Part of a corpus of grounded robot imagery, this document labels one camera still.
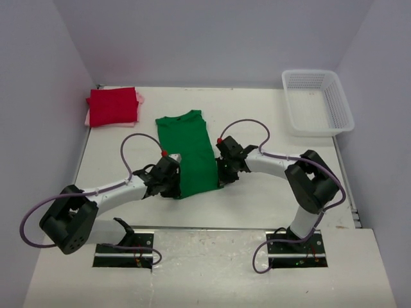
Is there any red folded t shirt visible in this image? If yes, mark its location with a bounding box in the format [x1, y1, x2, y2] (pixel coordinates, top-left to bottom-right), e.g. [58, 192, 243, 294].
[85, 87, 139, 128]

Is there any green t shirt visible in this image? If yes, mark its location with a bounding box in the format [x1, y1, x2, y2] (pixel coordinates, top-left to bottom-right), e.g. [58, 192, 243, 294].
[155, 110, 218, 199]

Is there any white plastic basket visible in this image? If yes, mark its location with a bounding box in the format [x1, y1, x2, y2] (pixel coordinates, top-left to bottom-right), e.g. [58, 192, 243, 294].
[282, 69, 354, 137]

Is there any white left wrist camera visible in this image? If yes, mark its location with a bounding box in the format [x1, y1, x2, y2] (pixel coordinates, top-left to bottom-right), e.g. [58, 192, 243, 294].
[168, 153, 182, 164]

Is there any pink folded t shirt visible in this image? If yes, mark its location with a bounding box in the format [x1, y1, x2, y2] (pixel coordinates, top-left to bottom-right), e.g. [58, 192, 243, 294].
[83, 90, 146, 130]

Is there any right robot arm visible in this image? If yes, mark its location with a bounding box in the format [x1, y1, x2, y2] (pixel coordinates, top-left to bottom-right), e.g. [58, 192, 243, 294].
[216, 136, 345, 252]

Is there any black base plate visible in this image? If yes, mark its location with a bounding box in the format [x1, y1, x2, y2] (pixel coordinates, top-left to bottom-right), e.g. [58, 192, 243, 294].
[92, 230, 154, 270]
[267, 231, 328, 269]

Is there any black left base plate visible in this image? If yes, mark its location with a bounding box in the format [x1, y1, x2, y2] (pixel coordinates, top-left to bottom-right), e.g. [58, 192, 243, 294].
[92, 230, 154, 270]

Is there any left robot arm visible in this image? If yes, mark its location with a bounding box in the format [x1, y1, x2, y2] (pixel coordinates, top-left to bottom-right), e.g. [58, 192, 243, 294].
[39, 154, 181, 255]

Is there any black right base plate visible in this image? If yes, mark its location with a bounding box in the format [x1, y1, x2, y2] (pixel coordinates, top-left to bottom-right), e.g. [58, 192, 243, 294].
[267, 231, 328, 269]

